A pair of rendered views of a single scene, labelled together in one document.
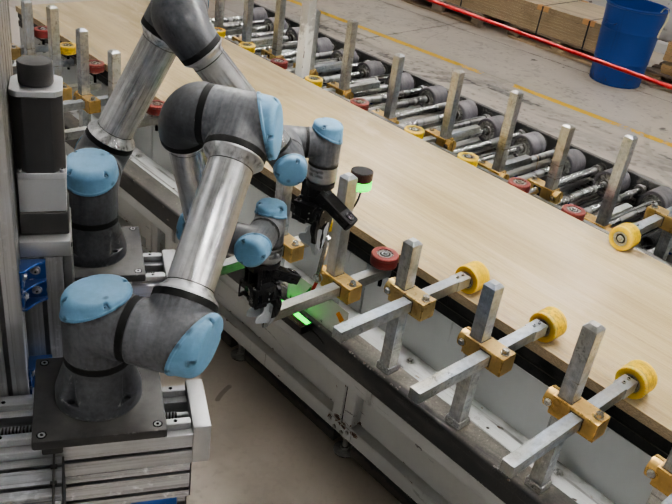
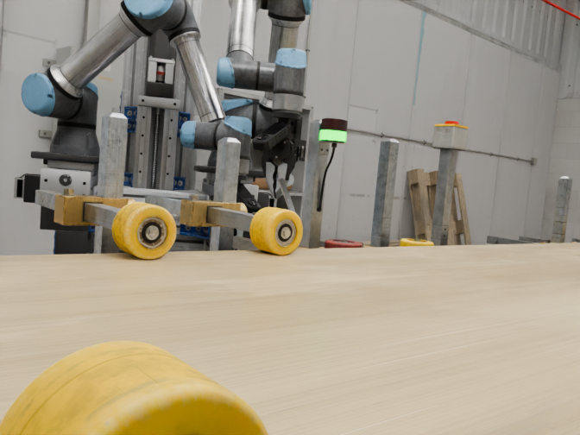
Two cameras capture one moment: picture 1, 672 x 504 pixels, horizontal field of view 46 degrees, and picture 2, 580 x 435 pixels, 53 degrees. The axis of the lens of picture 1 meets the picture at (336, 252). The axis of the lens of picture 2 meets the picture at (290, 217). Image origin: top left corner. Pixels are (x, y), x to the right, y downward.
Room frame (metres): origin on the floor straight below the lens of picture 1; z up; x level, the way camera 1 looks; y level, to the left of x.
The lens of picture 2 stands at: (1.96, -1.39, 1.05)
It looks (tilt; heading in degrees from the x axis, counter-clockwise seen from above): 5 degrees down; 96
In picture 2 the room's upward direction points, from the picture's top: 5 degrees clockwise
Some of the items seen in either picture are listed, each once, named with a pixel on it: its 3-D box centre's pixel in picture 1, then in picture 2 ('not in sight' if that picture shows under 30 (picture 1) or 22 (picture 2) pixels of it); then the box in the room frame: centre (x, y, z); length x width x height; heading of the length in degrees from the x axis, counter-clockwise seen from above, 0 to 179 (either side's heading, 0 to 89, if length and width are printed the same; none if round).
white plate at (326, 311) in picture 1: (316, 304); not in sight; (1.88, 0.03, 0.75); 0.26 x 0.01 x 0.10; 46
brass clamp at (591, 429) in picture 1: (574, 411); not in sight; (1.33, -0.56, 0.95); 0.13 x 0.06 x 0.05; 46
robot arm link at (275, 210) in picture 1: (269, 223); (236, 137); (1.64, 0.17, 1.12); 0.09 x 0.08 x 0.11; 171
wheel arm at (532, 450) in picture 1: (578, 417); not in sight; (1.31, -0.56, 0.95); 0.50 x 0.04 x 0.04; 136
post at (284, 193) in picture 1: (280, 219); (381, 229); (2.05, 0.17, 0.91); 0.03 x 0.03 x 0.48; 46
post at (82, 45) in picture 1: (83, 89); not in sight; (2.92, 1.07, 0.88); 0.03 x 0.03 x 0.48; 46
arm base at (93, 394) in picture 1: (98, 371); (76, 139); (1.08, 0.39, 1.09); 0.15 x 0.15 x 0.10
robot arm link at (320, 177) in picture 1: (321, 172); (286, 104); (1.78, 0.06, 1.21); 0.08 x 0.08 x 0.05
